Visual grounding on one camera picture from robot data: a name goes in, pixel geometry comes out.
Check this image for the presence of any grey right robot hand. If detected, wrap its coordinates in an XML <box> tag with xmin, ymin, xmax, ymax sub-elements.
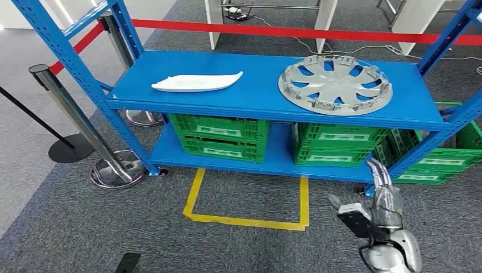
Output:
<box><xmin>327</xmin><ymin>158</ymin><xmax>405</xmax><ymax>230</ymax></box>

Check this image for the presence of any blue metal shelf rack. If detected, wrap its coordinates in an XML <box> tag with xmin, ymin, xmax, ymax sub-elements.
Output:
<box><xmin>11</xmin><ymin>0</ymin><xmax>482</xmax><ymax>197</ymax></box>

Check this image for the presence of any long red barrier belt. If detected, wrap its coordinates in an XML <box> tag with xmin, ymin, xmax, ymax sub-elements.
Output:
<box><xmin>131</xmin><ymin>19</ymin><xmax>482</xmax><ymax>47</ymax></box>

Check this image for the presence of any white floor cable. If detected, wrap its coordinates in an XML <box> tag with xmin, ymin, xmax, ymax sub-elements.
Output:
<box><xmin>250</xmin><ymin>14</ymin><xmax>425</xmax><ymax>60</ymax></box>

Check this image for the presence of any short red barrier belt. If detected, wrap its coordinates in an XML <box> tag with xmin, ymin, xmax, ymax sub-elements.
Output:
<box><xmin>49</xmin><ymin>22</ymin><xmax>105</xmax><ymax>76</ymax></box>

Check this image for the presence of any white glossy cabinet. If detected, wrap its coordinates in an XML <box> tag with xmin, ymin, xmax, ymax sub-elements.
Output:
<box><xmin>0</xmin><ymin>0</ymin><xmax>110</xmax><ymax>30</ymax></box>

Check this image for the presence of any white plastic trim part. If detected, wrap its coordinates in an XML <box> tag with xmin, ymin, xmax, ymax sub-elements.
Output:
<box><xmin>151</xmin><ymin>71</ymin><xmax>244</xmax><ymax>93</ymax></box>

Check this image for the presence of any white panel desk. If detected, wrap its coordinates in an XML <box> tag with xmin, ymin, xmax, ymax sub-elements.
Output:
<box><xmin>377</xmin><ymin>0</ymin><xmax>446</xmax><ymax>56</ymax></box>
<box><xmin>204</xmin><ymin>0</ymin><xmax>339</xmax><ymax>54</ymax></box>

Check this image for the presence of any green plastic crate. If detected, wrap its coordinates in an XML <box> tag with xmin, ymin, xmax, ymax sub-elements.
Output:
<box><xmin>435</xmin><ymin>101</ymin><xmax>482</xmax><ymax>151</ymax></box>
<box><xmin>293</xmin><ymin>144</ymin><xmax>373</xmax><ymax>168</ymax></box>
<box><xmin>372</xmin><ymin>128</ymin><xmax>482</xmax><ymax>173</ymax></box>
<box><xmin>177</xmin><ymin>134</ymin><xmax>269</xmax><ymax>164</ymax></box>
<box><xmin>293</xmin><ymin>122</ymin><xmax>392</xmax><ymax>154</ymax></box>
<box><xmin>391</xmin><ymin>167</ymin><xmax>458</xmax><ymax>186</ymax></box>
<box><xmin>168</xmin><ymin>113</ymin><xmax>271</xmax><ymax>146</ymax></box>

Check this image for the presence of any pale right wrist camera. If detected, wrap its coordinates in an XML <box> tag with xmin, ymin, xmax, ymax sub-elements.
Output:
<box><xmin>336</xmin><ymin>202</ymin><xmax>390</xmax><ymax>242</ymax></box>

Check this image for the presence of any chrome stanchion post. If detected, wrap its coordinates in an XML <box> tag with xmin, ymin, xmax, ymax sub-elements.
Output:
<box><xmin>28</xmin><ymin>64</ymin><xmax>147</xmax><ymax>190</ymax></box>
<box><xmin>97</xmin><ymin>11</ymin><xmax>164</xmax><ymax>128</ymax></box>

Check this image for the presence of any black robot foot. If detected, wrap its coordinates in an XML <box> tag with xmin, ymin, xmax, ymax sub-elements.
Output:
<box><xmin>114</xmin><ymin>252</ymin><xmax>142</xmax><ymax>273</ymax></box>

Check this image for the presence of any grey plastic wheel hubcap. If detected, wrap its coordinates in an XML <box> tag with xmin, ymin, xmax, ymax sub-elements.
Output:
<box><xmin>277</xmin><ymin>55</ymin><xmax>393</xmax><ymax>117</ymax></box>

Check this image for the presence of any black power strip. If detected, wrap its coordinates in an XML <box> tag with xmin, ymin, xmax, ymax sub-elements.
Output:
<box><xmin>225</xmin><ymin>6</ymin><xmax>252</xmax><ymax>22</ymax></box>

